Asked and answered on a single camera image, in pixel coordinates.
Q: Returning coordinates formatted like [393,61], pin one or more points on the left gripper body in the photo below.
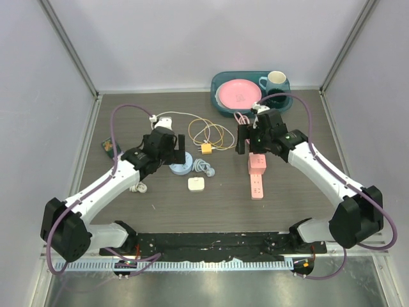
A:
[167,157]

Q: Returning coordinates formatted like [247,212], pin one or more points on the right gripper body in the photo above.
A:
[259,140]

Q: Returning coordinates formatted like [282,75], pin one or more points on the round blue power strip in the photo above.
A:
[182,169]

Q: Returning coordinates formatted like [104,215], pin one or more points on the pink cube socket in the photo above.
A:
[256,164]

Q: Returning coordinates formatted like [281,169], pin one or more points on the pink power strip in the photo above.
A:
[256,182]

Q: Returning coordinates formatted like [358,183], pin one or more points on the dark green cube socket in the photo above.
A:
[108,148]

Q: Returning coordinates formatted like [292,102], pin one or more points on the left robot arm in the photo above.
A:
[67,225]

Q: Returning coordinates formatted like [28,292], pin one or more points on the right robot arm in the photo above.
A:
[357,213]

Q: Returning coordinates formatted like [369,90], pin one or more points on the yellow charger plug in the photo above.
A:
[205,148]

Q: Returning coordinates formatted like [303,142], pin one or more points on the white square charger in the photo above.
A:
[196,184]

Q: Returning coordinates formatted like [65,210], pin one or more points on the dark green mug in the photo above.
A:
[277,102]

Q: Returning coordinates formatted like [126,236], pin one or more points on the pink plate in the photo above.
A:
[238,94]

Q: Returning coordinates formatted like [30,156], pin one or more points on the light blue mug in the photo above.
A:
[275,80]

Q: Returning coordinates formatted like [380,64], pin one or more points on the teal plastic bin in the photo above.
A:
[253,76]

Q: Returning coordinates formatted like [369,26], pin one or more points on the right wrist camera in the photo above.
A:
[256,109]

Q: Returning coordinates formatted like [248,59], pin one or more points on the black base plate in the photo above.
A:
[217,247]

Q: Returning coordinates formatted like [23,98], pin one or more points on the slotted cable duct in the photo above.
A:
[113,264]

